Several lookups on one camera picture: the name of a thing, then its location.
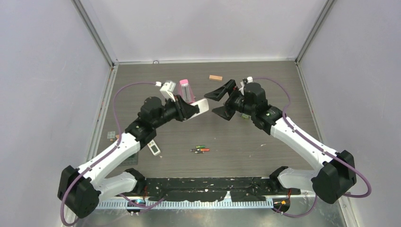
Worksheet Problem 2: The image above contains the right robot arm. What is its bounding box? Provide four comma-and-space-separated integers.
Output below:
204, 79, 357, 204

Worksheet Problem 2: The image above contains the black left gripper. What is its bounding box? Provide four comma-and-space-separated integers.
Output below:
152, 95, 199, 129

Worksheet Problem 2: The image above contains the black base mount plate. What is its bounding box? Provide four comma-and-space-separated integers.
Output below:
123, 176, 301, 202

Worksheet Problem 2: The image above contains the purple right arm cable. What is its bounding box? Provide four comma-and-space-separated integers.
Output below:
253, 77, 372, 218

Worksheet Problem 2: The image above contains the small wooden block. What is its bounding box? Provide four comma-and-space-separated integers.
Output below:
209, 75, 223, 81

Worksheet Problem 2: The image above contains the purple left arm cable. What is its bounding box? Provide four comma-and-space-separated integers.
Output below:
60, 81, 162, 226

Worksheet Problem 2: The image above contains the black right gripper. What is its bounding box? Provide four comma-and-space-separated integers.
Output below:
204, 80, 255, 122

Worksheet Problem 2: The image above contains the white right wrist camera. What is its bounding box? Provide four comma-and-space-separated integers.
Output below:
239, 77, 253, 95

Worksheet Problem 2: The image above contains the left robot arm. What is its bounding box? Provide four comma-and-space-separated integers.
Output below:
57, 95, 209, 218

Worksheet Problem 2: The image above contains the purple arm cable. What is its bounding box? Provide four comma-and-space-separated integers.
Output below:
60, 81, 162, 226
253, 77, 372, 218

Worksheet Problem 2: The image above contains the pink metronome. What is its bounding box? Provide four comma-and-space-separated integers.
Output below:
178, 79, 195, 104

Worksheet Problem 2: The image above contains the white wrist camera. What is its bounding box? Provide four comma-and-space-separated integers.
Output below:
239, 77, 253, 95
159, 80, 176, 102

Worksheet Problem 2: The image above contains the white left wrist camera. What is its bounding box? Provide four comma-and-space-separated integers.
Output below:
159, 80, 176, 102

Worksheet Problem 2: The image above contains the grey building baseplate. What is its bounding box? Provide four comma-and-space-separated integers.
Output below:
119, 153, 139, 166

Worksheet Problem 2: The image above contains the white remote control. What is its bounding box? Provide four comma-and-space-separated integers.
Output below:
186, 98, 209, 121
148, 140, 161, 156

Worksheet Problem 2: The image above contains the green terminal block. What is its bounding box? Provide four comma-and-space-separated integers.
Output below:
241, 113, 250, 120

